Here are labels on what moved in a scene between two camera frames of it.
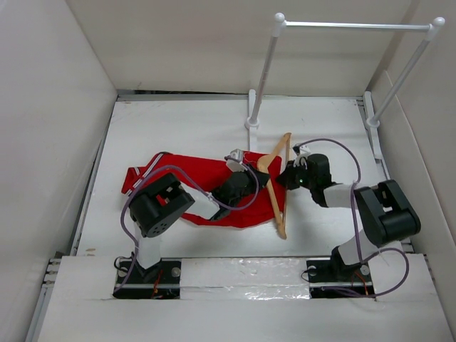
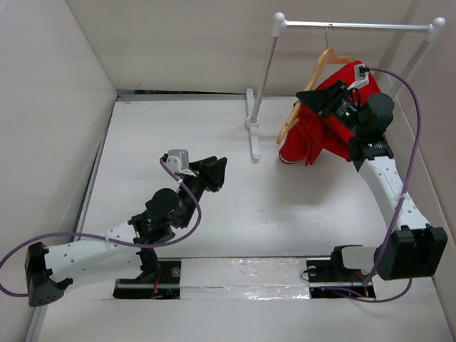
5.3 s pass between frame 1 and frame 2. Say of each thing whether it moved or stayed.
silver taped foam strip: stayed
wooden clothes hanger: moved
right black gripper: moved
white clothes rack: stayed
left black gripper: moved
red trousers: moved
